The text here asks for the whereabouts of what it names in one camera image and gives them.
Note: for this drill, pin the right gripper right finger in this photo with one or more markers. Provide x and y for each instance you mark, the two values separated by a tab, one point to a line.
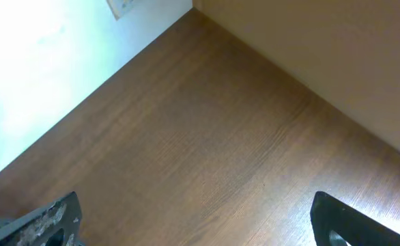
336	223

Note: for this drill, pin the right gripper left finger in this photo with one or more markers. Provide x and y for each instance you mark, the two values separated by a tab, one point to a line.
57	223

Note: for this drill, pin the white wall plate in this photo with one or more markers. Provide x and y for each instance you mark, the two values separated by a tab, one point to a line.
120	7

